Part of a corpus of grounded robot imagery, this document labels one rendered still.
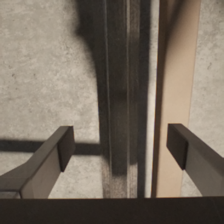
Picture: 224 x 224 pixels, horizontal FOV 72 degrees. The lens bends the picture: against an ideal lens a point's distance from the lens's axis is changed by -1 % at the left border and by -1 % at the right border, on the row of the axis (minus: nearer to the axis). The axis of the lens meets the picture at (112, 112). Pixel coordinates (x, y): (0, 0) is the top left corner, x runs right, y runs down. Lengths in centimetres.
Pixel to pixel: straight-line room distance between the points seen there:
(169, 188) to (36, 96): 56
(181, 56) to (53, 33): 47
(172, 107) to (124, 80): 15
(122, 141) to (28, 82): 52
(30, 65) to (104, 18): 49
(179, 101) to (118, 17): 20
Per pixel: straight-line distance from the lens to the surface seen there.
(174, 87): 33
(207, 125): 76
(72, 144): 16
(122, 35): 23
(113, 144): 25
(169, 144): 16
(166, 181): 42
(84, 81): 62
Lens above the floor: 61
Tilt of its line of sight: 74 degrees down
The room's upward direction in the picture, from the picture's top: 177 degrees counter-clockwise
